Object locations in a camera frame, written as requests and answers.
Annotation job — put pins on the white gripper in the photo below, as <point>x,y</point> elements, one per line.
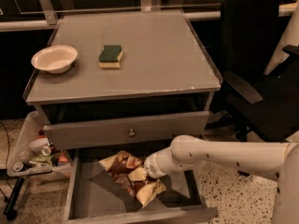
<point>151,167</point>

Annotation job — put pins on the brown chip bag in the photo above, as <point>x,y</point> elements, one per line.
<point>118,167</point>

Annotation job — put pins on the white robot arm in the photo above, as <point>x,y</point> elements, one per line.
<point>276,161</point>

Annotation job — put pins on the round metal drawer knob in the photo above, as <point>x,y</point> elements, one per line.
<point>131,133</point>

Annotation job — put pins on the grey open middle drawer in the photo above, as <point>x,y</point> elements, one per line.
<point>93,198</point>

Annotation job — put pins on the grey top drawer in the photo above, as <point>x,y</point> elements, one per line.
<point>110,132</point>

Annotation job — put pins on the grey drawer cabinet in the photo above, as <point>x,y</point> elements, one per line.
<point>164,70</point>

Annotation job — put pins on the metal can in bin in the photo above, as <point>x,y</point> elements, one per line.
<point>46,151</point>

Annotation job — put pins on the white cup in bin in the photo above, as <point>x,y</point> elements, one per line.
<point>38,144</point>

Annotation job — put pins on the clear plastic bin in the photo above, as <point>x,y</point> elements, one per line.
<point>19,161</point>

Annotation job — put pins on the green yellow sponge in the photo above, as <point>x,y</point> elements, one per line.
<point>110,57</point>

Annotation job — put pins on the black stand leg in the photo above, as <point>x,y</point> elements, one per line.
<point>9,210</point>

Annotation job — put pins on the white paper bowl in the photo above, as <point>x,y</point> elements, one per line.
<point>55,59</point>

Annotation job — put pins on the black office chair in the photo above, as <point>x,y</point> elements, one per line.
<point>264,104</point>

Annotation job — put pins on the metal railing bar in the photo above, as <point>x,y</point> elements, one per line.
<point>82,21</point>

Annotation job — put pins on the metal railing bracket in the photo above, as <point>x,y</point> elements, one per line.
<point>49,13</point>

